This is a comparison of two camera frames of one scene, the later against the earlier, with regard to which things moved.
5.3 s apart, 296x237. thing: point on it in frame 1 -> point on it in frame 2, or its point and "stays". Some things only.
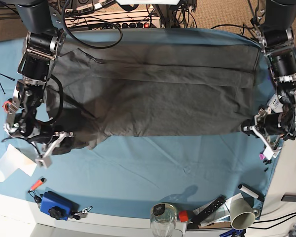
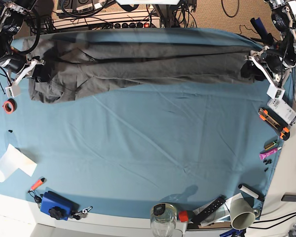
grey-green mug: (242, 215) stays
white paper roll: (13, 160) stays
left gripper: (259, 123) -> (250, 70)
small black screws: (267, 162) stays
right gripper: (65, 139) -> (42, 73)
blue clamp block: (57, 206) stays
